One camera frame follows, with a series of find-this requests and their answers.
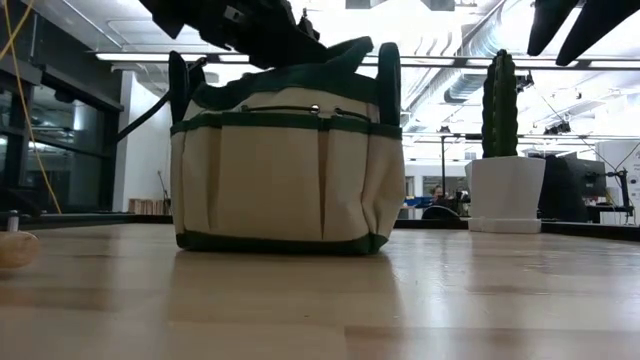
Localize white plant pot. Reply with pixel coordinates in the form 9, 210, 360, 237
464, 155, 547, 235

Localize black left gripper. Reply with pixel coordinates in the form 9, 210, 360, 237
138, 0, 330, 70

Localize yellow cable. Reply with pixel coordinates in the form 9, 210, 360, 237
0, 0, 62, 215

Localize beige green-trimmed gardening bag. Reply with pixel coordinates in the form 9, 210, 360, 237
169, 35, 407, 256

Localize black office desk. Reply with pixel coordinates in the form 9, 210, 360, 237
589, 203, 636, 225

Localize wooden slat crate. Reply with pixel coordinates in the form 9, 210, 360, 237
127, 198, 172, 216

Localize black computer monitor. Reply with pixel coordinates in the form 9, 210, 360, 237
574, 158, 609, 198

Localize wooden-handled hand rake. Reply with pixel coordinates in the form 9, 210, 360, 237
0, 230, 42, 271

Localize green-handled pruning shears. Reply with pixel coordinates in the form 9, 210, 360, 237
115, 49, 207, 144

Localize green cactus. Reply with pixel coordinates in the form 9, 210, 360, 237
480, 48, 520, 159

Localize person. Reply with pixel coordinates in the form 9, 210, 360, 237
427, 183, 450, 207
537, 154, 592, 224

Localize black aluminium table frame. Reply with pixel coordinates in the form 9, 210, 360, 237
0, 212, 640, 243

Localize black floor pole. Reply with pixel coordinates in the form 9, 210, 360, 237
437, 127, 451, 199

